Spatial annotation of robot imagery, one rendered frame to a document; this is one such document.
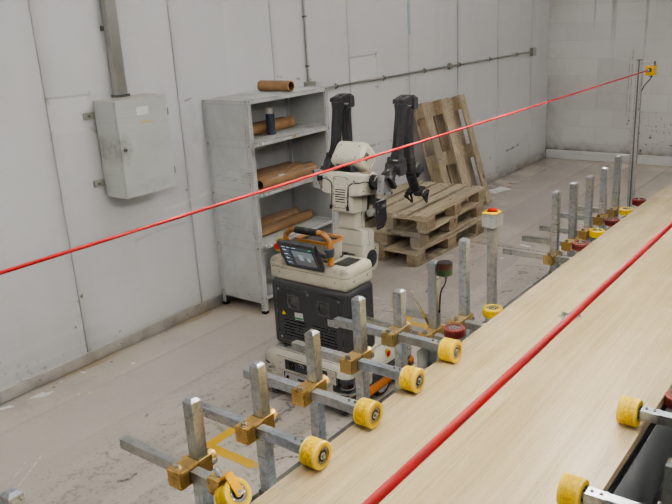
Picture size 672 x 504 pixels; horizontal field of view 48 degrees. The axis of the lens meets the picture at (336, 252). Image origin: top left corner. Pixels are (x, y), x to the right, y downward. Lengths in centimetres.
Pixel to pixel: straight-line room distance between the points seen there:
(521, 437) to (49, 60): 351
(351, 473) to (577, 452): 62
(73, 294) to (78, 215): 50
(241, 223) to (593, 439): 366
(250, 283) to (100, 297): 111
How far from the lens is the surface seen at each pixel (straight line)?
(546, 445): 221
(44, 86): 474
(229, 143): 534
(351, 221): 421
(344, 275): 384
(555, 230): 402
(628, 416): 230
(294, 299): 411
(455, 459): 213
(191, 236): 550
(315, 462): 206
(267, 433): 216
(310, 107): 595
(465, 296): 316
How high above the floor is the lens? 206
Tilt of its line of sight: 18 degrees down
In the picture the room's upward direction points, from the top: 3 degrees counter-clockwise
